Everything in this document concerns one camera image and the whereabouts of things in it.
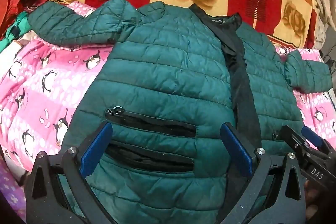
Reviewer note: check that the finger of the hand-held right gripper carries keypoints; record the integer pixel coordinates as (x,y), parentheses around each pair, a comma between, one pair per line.
(311,134)
(292,141)

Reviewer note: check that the cream cloth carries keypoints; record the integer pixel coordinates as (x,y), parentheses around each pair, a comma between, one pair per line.
(10,49)

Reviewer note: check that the green quilted puffer jacket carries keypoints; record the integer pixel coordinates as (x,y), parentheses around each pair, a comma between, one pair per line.
(168,64)

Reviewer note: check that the white fuzzy cloth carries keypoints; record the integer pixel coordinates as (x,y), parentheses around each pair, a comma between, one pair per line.
(319,16)

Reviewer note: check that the pink penguin print blanket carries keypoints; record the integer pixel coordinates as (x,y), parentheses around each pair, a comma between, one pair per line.
(39,98)

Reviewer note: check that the person's right hand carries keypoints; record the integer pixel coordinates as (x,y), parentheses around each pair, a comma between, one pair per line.
(313,197)

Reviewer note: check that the bright green cloth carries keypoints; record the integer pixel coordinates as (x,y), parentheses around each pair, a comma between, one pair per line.
(14,27)

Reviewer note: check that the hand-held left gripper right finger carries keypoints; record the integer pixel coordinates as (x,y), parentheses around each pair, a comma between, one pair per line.
(235,146)

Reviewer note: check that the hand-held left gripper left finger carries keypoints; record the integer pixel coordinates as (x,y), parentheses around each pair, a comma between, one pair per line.
(95,146)

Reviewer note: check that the purple floral cloth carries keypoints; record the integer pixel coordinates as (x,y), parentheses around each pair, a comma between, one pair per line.
(11,187)

